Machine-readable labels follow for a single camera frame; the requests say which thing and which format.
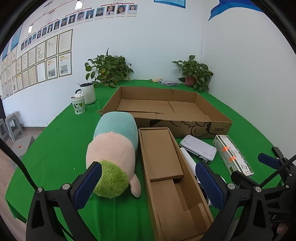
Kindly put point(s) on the wall chart of portrait photos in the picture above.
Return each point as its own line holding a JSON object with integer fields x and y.
{"x": 92, "y": 14}

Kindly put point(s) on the potted plant in brown pot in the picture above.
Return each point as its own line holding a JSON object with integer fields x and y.
{"x": 194, "y": 69}

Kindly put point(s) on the grey plastic stool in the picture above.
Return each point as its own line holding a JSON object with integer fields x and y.
{"x": 2, "y": 128}
{"x": 13, "y": 125}
{"x": 23, "y": 144}

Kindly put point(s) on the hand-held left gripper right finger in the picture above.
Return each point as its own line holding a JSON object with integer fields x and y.
{"x": 209, "y": 183}

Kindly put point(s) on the blue wall poster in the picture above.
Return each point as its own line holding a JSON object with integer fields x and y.
{"x": 16, "y": 37}
{"x": 5, "y": 51}
{"x": 171, "y": 2}

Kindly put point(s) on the white flat case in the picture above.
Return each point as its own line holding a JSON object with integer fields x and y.
{"x": 198, "y": 147}

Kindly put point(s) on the patterned tissue packet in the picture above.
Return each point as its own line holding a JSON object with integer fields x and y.
{"x": 170, "y": 83}

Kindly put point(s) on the leaf patterned cup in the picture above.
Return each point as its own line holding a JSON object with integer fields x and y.
{"x": 78, "y": 106}

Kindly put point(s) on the white hair dryer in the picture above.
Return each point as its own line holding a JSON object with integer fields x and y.
{"x": 188, "y": 160}

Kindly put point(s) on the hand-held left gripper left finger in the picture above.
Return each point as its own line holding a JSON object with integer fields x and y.
{"x": 89, "y": 183}

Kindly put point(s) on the large shallow cardboard box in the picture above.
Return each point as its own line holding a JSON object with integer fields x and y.
{"x": 185, "y": 111}

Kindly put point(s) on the pastel plush toy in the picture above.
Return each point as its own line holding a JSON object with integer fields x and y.
{"x": 111, "y": 148}

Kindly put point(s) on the blue wall decal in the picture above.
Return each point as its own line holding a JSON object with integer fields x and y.
{"x": 226, "y": 8}

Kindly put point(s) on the white kettle with black lid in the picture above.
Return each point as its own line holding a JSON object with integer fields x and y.
{"x": 89, "y": 95}

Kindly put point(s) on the large potted green plant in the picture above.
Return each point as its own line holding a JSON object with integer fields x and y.
{"x": 108, "y": 67}

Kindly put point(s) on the green and white long box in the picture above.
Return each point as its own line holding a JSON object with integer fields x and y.
{"x": 231, "y": 153}

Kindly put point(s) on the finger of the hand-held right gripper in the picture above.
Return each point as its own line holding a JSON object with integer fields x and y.
{"x": 268, "y": 160}
{"x": 245, "y": 179}

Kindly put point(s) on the narrow cardboard box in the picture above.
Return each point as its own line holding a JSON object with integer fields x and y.
{"x": 161, "y": 150}

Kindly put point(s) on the yellow packet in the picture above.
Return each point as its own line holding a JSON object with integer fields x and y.
{"x": 157, "y": 80}

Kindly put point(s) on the green tablecloth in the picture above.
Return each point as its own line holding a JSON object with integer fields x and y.
{"x": 57, "y": 139}

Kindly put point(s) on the dark cabinet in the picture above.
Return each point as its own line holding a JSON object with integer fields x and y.
{"x": 1, "y": 109}

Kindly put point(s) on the group of framed wall documents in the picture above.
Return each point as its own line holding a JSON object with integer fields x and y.
{"x": 41, "y": 60}

